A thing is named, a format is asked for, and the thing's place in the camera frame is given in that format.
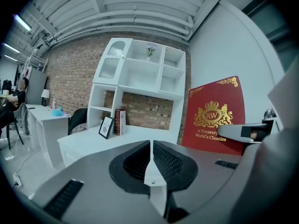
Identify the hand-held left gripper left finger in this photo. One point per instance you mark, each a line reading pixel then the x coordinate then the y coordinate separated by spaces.
pixel 93 183

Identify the white power strip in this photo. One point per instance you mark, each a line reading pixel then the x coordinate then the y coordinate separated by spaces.
pixel 17 180

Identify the black phone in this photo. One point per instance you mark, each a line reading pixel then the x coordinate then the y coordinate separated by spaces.
pixel 31 107

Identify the black folding chair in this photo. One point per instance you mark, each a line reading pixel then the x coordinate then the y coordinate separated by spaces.
pixel 17 127

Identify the grey metal cabinet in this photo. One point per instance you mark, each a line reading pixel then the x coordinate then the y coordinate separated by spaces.
pixel 36 85

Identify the white desk with hutch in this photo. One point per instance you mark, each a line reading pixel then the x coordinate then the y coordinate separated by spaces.
pixel 93 141
pixel 142 73

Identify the black picture frame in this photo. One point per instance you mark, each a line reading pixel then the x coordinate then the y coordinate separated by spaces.
pixel 106 128

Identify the dark red thick book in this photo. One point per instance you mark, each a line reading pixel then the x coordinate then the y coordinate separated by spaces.
pixel 117 122

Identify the white table lamp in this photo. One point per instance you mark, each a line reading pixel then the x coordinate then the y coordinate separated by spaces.
pixel 45 94

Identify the frosted glass cabinet door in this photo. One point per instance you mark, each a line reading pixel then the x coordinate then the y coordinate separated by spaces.
pixel 109 66

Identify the red hardcover book gold emblem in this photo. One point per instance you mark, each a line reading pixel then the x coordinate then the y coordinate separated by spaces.
pixel 210 97

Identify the ceiling tube light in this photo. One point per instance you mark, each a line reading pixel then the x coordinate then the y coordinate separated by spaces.
pixel 10 48
pixel 23 23

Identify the clear plastic bottle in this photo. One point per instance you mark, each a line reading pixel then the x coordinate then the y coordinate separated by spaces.
pixel 54 104

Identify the white cover book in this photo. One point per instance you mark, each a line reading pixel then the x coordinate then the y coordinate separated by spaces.
pixel 123 123

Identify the teal tissue holder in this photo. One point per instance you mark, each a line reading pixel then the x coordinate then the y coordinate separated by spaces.
pixel 57 112

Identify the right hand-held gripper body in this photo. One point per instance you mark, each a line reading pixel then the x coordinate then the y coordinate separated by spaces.
pixel 275 171

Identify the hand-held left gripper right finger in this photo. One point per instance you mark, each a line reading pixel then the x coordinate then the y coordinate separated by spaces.
pixel 205 178

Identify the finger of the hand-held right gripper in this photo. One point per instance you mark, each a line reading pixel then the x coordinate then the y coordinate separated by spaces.
pixel 231 132

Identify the small white side desk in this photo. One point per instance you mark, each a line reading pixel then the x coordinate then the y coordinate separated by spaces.
pixel 49 134

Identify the purple flowers white vase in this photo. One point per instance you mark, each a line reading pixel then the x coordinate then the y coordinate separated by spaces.
pixel 149 51

